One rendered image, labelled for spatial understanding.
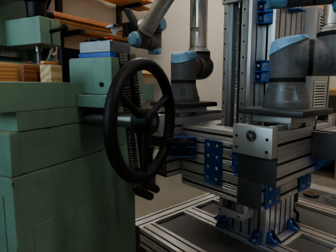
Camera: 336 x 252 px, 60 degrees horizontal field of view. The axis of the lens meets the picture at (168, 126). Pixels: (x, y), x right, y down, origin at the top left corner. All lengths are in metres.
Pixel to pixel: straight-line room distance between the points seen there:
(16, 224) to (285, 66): 0.84
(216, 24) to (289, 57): 3.22
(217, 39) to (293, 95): 3.20
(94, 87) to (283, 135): 0.55
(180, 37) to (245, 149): 3.62
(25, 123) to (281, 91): 0.74
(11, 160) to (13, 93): 0.13
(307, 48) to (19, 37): 0.83
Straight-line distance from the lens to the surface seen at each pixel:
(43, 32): 0.86
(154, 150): 0.97
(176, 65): 1.31
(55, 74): 0.73
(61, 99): 0.72
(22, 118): 0.66
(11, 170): 0.66
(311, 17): 1.47
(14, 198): 0.68
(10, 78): 0.83
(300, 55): 1.00
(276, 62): 1.01
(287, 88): 1.00
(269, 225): 1.40
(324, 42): 1.02
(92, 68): 0.74
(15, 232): 0.70
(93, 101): 0.72
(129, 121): 0.68
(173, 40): 4.48
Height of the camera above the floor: 0.89
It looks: 8 degrees down
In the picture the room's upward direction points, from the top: straight up
